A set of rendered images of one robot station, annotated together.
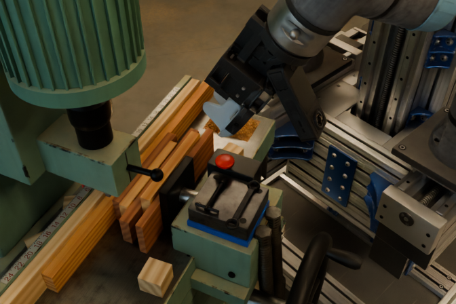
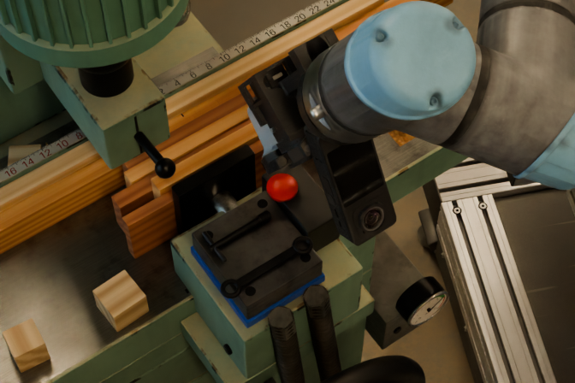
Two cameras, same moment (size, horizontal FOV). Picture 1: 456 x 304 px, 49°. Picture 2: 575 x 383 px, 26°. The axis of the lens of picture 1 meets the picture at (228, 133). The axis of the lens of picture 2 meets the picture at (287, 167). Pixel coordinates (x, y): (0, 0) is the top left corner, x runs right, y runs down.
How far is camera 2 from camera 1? 0.56 m
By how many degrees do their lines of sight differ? 25
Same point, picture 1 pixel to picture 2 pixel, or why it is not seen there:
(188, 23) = not seen: outside the picture
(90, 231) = (70, 193)
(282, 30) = (309, 97)
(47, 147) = not seen: hidden behind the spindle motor
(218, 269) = (216, 332)
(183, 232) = (181, 260)
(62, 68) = (29, 17)
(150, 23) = not seen: outside the picture
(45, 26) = not seen: outside the picture
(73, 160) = (68, 93)
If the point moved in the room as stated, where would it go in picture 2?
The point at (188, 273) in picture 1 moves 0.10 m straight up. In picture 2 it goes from (177, 315) to (169, 268)
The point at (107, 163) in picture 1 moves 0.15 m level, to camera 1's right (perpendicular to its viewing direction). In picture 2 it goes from (100, 124) to (236, 194)
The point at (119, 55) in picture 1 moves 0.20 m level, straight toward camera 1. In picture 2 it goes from (115, 19) to (15, 225)
